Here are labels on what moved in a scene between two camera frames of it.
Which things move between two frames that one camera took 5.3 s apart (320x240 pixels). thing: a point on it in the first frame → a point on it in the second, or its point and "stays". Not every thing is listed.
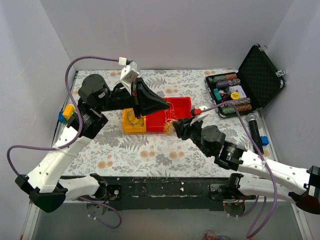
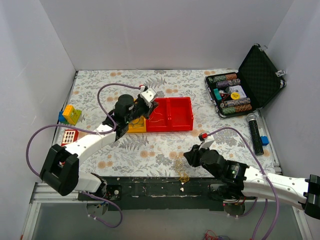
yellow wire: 173,111 → 154,121
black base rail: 153,194 stays
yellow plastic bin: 131,123 stays
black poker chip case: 256,82 stays
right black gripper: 189,128 → 194,155
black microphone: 255,133 stays
